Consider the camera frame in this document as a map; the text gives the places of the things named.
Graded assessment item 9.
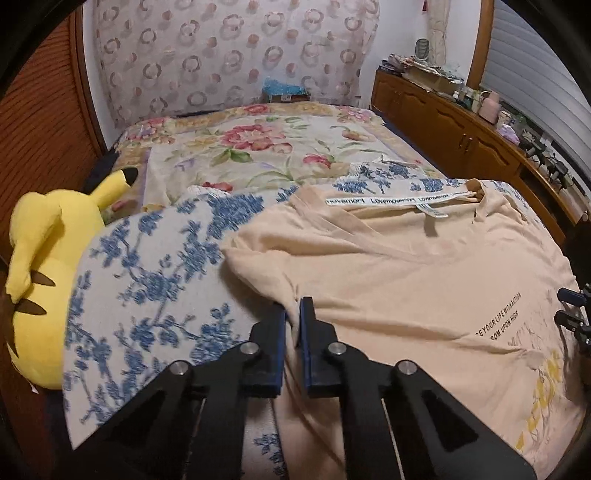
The wooden window frame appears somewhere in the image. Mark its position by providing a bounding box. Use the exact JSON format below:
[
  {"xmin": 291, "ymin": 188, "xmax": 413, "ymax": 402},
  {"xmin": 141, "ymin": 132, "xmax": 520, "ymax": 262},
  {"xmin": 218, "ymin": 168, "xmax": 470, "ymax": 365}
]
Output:
[{"xmin": 464, "ymin": 0, "xmax": 496, "ymax": 89}]

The beige t-shirt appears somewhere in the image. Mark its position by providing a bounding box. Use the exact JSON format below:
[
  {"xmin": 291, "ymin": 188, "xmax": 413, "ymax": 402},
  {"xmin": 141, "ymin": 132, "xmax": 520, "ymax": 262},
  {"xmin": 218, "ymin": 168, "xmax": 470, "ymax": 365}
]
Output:
[{"xmin": 222, "ymin": 179, "xmax": 587, "ymax": 480}]

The beige lace curtain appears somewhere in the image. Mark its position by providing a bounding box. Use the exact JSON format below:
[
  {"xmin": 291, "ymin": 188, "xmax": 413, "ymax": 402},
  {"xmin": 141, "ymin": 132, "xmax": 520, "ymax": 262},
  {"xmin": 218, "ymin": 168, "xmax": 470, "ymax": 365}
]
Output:
[{"xmin": 425, "ymin": 0, "xmax": 451, "ymax": 65}]

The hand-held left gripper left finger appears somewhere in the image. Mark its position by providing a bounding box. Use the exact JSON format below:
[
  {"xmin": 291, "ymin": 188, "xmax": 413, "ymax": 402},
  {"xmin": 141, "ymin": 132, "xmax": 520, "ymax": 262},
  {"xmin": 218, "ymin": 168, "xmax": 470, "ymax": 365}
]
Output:
[{"xmin": 71, "ymin": 304, "xmax": 288, "ymax": 480}]

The floral bedspread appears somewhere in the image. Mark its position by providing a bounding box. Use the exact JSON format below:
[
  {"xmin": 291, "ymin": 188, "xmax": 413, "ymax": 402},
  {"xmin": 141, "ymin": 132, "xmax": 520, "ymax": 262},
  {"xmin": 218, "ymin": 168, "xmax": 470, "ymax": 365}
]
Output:
[{"xmin": 99, "ymin": 102, "xmax": 444, "ymax": 227}]

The wooden slatted wardrobe door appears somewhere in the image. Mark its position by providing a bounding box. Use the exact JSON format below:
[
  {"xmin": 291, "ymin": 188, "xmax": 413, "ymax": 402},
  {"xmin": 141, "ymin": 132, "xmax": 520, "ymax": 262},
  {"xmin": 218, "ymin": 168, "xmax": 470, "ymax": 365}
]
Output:
[{"xmin": 0, "ymin": 18, "xmax": 116, "ymax": 462}]

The pink bottle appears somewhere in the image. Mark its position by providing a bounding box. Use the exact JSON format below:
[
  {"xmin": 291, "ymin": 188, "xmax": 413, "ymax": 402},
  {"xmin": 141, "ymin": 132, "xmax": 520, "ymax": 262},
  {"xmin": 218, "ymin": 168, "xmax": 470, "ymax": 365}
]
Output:
[{"xmin": 480, "ymin": 91, "xmax": 502, "ymax": 121}]

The yellow plush toy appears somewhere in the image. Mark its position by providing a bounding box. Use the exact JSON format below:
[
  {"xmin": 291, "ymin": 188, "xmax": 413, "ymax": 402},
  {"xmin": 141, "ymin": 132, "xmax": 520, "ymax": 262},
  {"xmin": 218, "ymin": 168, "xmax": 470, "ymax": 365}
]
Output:
[{"xmin": 4, "ymin": 167, "xmax": 139, "ymax": 391}]

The wooden cabinet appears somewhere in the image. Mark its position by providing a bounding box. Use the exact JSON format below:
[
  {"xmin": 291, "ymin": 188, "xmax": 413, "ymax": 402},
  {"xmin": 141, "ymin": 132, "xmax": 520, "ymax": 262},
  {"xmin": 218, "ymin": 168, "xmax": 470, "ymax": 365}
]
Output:
[{"xmin": 370, "ymin": 69, "xmax": 591, "ymax": 245}]

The circle patterned sheer cloth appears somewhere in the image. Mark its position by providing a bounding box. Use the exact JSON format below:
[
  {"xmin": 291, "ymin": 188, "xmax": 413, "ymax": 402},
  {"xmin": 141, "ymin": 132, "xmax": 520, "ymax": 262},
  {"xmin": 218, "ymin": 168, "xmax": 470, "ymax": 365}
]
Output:
[{"xmin": 92, "ymin": 0, "xmax": 382, "ymax": 130}]

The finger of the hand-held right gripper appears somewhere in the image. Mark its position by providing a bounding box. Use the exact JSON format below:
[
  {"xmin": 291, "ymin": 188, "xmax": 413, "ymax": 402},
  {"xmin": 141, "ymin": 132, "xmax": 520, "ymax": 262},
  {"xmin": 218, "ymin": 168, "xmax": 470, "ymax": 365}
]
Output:
[
  {"xmin": 554, "ymin": 310, "xmax": 591, "ymax": 354},
  {"xmin": 557, "ymin": 285, "xmax": 591, "ymax": 309}
]

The white blue floral cloth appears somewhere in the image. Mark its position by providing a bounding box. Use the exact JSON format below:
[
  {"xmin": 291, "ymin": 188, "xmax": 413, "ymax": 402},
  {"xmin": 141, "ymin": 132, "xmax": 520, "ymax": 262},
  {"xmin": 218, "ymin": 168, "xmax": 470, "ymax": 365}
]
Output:
[{"xmin": 62, "ymin": 161, "xmax": 546, "ymax": 480}]

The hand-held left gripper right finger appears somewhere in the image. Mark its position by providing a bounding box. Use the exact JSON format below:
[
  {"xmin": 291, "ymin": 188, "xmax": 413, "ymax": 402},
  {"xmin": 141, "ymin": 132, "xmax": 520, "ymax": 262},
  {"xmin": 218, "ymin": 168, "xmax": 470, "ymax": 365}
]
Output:
[{"xmin": 299, "ymin": 296, "xmax": 539, "ymax": 480}]

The blue packet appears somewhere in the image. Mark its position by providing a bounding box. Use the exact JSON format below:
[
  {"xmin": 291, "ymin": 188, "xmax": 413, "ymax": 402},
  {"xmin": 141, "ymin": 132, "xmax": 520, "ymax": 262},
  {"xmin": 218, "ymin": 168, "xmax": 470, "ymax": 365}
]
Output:
[{"xmin": 262, "ymin": 78, "xmax": 311, "ymax": 103}]

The cluster of small dark items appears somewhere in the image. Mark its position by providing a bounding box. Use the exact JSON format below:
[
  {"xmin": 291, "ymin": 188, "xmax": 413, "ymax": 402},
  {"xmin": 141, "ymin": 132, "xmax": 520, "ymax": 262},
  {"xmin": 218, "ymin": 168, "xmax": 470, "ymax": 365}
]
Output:
[{"xmin": 519, "ymin": 127, "xmax": 583, "ymax": 191}]

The pile of papers and clutter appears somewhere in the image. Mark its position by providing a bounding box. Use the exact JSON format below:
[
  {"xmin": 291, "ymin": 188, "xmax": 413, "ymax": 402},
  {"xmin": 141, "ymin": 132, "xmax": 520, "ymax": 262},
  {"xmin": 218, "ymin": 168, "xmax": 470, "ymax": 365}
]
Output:
[{"xmin": 381, "ymin": 53, "xmax": 462, "ymax": 94}]

